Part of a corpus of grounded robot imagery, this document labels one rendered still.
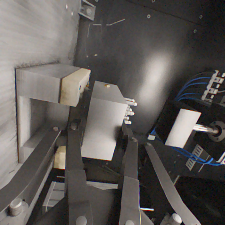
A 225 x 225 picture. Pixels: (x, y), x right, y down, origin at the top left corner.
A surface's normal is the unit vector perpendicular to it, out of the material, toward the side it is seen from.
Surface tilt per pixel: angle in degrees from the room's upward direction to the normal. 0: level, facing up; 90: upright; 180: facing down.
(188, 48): 90
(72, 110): 90
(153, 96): 90
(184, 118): 90
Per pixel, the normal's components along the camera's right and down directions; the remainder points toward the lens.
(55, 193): 0.23, -0.90
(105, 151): 0.08, 0.39
